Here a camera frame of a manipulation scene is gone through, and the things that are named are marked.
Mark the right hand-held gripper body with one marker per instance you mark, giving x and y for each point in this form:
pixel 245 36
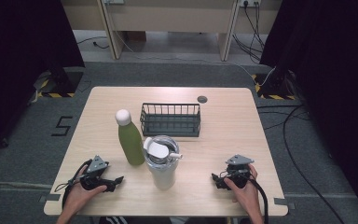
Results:
pixel 238 174

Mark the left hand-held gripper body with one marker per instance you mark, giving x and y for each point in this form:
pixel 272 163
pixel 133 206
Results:
pixel 93 174

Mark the person's right hand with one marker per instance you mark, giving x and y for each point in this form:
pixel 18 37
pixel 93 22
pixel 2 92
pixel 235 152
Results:
pixel 245 196

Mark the person's left hand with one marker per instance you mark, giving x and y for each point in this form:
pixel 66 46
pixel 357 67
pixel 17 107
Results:
pixel 80 196

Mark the person's black striped clothing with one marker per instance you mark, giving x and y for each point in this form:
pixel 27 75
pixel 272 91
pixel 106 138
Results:
pixel 113 220

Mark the green bottle with white cap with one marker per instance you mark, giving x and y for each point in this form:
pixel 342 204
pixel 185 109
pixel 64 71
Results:
pixel 130 140

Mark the white tumbler with lid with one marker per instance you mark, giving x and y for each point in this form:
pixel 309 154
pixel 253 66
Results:
pixel 163 165

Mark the grey floor tape piece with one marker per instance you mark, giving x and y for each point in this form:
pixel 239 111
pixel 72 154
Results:
pixel 282 201
pixel 52 197

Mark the grey table grommet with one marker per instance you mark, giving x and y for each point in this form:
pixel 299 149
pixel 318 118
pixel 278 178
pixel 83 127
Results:
pixel 202 99

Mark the stand base with hazard tape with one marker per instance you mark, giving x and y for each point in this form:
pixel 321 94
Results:
pixel 275 87
pixel 60 82

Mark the black curtain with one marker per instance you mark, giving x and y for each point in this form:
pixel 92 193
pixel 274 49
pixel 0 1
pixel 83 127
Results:
pixel 332 77
pixel 18 62

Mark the beige background desk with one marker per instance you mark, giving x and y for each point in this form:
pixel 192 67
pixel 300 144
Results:
pixel 174 18

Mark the white wall power socket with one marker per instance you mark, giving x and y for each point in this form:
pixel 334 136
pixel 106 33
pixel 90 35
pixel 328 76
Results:
pixel 250 2

